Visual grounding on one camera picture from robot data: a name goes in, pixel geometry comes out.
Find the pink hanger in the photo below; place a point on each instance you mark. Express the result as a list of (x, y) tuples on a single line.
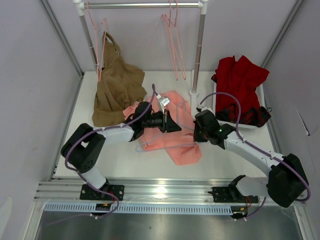
[(100, 29), (168, 34), (173, 17)]

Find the tan brown garment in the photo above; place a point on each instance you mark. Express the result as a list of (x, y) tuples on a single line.
[(120, 86)]

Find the metal clothes rack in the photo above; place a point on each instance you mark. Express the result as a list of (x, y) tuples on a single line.
[(202, 5)]

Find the white slotted cable duct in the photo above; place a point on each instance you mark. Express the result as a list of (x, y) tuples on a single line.
[(143, 209)]

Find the red garment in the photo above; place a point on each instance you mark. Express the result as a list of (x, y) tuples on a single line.
[(240, 78)]

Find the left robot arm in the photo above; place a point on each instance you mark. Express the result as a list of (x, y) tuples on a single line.
[(84, 146)]

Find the black mount plate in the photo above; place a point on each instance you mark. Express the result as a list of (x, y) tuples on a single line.
[(87, 193), (226, 194)]

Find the pink hanger middle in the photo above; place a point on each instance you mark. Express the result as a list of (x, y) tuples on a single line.
[(168, 34)]

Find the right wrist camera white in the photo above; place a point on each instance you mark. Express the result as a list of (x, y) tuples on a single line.
[(203, 108)]

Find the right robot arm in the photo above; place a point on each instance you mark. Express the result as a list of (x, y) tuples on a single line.
[(285, 179)]

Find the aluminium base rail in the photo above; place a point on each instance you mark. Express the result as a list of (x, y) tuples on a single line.
[(136, 191)]

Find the pink hanger far left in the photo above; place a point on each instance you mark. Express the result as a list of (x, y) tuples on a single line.
[(100, 29)]

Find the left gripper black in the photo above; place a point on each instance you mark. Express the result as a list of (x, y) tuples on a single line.
[(168, 125)]

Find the left black mount plate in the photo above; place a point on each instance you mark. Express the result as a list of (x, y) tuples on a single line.
[(87, 193)]

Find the right black mount plate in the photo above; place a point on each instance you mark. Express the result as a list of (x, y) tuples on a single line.
[(226, 194)]

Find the pink skirt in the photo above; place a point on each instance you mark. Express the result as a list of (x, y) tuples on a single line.
[(183, 155)]

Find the pink hanger right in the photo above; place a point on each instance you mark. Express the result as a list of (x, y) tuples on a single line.
[(173, 17)]

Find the blue wire hanger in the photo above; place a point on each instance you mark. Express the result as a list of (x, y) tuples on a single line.
[(153, 139)]

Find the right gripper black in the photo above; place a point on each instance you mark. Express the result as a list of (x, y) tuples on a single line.
[(196, 137)]

